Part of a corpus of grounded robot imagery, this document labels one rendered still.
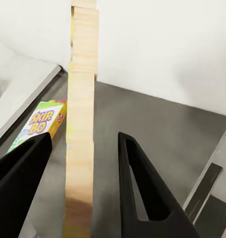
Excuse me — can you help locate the jigsaw puzzle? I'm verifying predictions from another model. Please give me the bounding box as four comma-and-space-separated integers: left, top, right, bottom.
63, 0, 99, 238

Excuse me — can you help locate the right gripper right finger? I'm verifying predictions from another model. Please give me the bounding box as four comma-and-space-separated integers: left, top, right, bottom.
118, 132, 202, 238

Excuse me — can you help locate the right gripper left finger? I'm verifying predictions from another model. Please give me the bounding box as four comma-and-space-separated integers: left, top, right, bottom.
0, 132, 52, 238

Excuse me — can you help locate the board game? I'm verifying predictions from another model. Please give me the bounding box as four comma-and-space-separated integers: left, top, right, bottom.
8, 101, 68, 152

